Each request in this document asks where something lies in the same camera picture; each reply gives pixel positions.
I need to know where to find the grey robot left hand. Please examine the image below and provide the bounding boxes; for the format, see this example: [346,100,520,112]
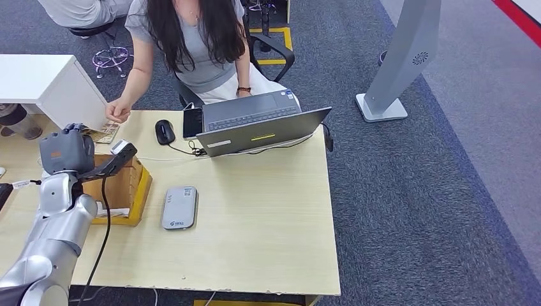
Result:
[39,123,96,176]

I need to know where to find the person's right hand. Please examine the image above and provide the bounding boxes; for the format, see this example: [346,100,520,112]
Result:
[105,96,133,124]

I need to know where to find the gold patterned card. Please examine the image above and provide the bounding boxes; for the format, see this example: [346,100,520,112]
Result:
[84,121,121,145]

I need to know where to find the person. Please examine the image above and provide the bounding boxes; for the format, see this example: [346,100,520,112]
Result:
[37,0,134,29]
[105,0,302,124]

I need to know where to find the person's legs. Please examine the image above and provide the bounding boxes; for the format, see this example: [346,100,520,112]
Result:
[0,103,43,141]

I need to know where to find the grey card reader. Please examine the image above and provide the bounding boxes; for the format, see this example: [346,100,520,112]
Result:
[161,186,198,231]

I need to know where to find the grey laptop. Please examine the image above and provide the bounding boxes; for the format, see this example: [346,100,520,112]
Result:
[195,89,332,158]

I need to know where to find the black computer mouse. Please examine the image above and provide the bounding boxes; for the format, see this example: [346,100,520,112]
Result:
[154,119,176,146]

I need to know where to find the black plug with tag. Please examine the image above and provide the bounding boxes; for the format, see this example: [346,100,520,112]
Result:
[11,179,43,190]

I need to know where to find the black office chair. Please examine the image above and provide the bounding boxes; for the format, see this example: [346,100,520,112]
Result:
[173,33,295,108]

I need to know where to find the black smartphone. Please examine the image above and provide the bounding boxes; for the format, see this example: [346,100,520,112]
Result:
[182,107,204,140]

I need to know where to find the open cardboard box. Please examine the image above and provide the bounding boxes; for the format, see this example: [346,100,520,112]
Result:
[82,154,153,227]

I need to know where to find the black equipment stand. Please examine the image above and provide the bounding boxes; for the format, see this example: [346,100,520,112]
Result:
[241,0,292,52]

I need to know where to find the black device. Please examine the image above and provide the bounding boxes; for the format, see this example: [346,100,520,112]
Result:
[0,184,14,212]

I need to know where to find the white cabinet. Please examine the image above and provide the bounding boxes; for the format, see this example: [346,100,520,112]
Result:
[0,54,108,132]

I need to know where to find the black stool chrome base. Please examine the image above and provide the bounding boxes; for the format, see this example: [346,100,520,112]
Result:
[68,21,134,80]

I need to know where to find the black laptop power plug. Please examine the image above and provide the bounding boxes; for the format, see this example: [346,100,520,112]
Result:
[321,123,335,153]

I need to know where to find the silver kiosk stand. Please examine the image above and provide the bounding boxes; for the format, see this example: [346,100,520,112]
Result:
[355,0,443,123]

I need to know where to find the black camera bracket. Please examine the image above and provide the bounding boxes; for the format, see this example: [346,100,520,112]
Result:
[78,142,138,180]

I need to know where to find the black mouse cable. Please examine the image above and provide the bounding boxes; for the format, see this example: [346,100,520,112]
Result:
[168,140,209,158]

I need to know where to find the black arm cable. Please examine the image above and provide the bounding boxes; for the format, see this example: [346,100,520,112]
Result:
[78,177,112,306]

